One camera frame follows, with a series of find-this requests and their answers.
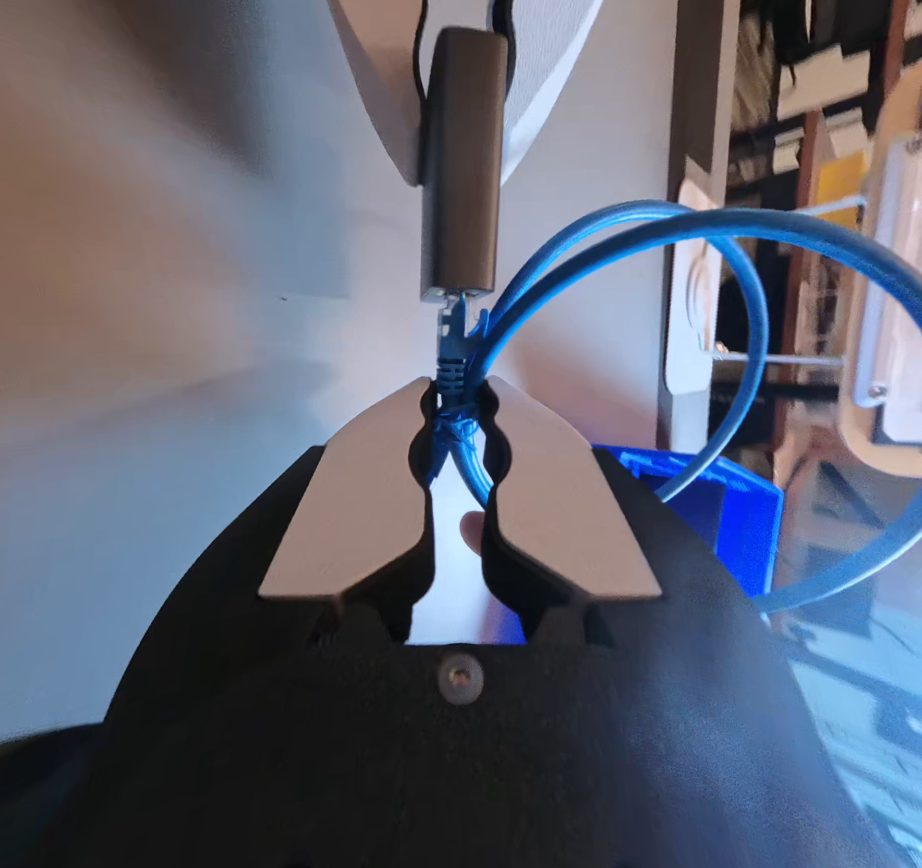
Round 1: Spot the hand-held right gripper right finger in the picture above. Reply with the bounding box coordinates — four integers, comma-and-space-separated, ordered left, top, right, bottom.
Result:
480, 374, 663, 643

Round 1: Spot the white document stand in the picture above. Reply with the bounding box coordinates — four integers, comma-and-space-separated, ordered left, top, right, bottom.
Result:
657, 137, 922, 451

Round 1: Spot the blue ethernet cable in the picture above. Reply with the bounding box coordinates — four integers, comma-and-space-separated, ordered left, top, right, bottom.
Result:
428, 198, 922, 613

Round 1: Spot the black ethernet port adapter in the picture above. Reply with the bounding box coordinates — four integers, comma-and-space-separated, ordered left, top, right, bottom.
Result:
420, 27, 509, 303

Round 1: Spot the blue plastic bin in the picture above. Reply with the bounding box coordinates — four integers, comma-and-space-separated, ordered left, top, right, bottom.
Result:
592, 443, 785, 599

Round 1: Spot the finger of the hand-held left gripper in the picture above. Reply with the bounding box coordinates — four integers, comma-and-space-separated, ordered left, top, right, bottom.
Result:
490, 0, 620, 188
310, 0, 429, 188

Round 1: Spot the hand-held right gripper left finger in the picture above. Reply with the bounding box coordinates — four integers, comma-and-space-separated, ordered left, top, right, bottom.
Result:
258, 377, 437, 643

